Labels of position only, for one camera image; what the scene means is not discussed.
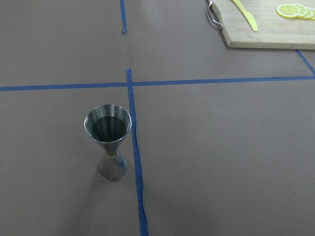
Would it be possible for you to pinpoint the bamboo cutting board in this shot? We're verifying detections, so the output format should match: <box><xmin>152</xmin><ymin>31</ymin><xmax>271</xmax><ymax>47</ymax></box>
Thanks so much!
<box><xmin>210</xmin><ymin>0</ymin><xmax>315</xmax><ymax>50</ymax></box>

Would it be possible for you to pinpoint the brown paper table cover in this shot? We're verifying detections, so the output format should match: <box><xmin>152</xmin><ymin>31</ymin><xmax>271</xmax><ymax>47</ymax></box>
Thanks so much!
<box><xmin>0</xmin><ymin>0</ymin><xmax>315</xmax><ymax>236</ymax></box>

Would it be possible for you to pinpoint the yellow plastic knife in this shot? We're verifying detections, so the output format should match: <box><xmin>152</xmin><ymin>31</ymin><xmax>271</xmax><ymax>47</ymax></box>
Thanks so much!
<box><xmin>232</xmin><ymin>0</ymin><xmax>258</xmax><ymax>32</ymax></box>

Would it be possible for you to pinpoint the steel double jigger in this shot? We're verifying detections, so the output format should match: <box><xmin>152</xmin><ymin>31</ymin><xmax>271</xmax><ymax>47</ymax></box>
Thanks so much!
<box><xmin>84</xmin><ymin>104</ymin><xmax>132</xmax><ymax>180</ymax></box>

